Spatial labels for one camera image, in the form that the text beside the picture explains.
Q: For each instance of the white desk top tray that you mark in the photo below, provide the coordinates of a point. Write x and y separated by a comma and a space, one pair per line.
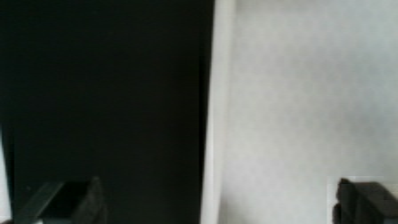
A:
302, 114

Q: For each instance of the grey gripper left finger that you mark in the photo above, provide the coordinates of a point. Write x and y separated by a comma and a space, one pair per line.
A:
66, 203

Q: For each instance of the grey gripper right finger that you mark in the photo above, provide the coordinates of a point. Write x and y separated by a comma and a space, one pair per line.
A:
366, 204

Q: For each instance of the white U-shaped fence frame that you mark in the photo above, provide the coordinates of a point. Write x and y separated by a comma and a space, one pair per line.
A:
6, 213

